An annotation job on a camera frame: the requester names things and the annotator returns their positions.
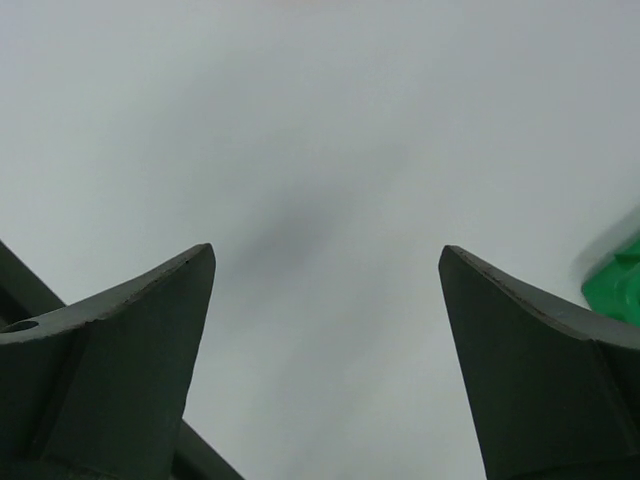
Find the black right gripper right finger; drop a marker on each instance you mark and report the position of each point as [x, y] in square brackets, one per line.
[553, 388]

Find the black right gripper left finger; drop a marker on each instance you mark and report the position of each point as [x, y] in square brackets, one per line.
[110, 370]

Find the green plastic bin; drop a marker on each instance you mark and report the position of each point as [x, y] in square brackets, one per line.
[611, 282]

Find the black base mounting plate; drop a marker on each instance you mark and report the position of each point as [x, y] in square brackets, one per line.
[30, 285]

